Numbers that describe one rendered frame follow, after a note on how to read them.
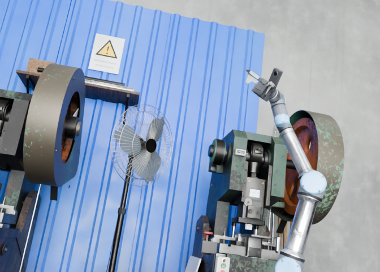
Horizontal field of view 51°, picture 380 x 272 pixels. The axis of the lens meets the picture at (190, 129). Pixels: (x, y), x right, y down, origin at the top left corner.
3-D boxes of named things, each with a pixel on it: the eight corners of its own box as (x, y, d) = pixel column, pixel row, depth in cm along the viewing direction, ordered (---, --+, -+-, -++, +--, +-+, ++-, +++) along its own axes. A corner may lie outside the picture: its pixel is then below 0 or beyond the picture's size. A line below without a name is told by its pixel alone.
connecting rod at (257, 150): (264, 189, 272) (268, 141, 282) (247, 186, 271) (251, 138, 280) (254, 192, 292) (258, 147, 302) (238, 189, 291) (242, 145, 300)
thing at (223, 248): (285, 262, 258) (285, 252, 259) (218, 252, 252) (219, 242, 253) (268, 259, 286) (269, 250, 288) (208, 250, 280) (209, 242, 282)
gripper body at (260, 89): (262, 96, 191) (270, 104, 201) (272, 81, 190) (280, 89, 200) (250, 89, 195) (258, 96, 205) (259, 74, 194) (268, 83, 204)
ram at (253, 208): (265, 220, 264) (268, 176, 273) (244, 217, 263) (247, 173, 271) (256, 221, 281) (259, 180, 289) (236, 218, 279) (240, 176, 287)
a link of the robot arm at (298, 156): (329, 196, 205) (289, 116, 224) (329, 193, 195) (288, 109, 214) (307, 204, 207) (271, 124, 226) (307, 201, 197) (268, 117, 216)
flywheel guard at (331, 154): (344, 223, 244) (346, 99, 267) (301, 216, 240) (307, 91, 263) (279, 226, 342) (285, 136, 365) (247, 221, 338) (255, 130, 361)
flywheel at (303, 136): (348, 216, 251) (350, 109, 271) (318, 212, 248) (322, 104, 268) (298, 220, 319) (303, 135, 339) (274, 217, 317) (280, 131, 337)
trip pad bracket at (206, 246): (214, 274, 237) (218, 240, 243) (198, 272, 236) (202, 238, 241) (212, 273, 243) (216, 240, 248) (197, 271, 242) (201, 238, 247)
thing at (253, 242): (271, 259, 241) (272, 236, 245) (249, 256, 240) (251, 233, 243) (257, 257, 265) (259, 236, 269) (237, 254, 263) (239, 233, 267)
